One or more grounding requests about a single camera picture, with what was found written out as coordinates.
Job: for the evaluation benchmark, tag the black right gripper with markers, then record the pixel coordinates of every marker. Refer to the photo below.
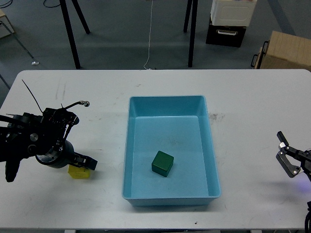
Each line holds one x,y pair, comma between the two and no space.
284,151

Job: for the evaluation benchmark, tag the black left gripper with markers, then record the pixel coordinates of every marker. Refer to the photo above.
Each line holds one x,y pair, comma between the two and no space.
65,155

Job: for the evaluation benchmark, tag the yellow block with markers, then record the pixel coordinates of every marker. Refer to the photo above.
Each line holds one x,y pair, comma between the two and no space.
78,172

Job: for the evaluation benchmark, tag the green block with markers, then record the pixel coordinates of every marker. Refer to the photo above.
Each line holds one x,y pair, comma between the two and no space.
162,163

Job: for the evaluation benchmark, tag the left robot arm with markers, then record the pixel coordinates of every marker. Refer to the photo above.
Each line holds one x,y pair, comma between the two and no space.
43,137

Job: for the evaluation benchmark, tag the cardboard box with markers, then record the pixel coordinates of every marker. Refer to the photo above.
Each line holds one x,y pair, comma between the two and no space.
283,51

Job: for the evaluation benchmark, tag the blue plastic box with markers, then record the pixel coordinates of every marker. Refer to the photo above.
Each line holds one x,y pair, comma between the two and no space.
178,126

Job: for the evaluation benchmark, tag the white storage box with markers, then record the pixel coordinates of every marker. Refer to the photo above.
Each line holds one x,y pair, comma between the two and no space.
232,12

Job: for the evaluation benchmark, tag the black drawer cabinet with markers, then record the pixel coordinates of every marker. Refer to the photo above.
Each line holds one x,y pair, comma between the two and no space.
231,36

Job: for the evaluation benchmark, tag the wooden cabinet with chair leg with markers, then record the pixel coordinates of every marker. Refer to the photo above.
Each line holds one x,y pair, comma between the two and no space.
7,29

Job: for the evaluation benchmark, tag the black right tripod legs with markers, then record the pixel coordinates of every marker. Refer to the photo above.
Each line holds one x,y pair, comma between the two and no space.
191,15

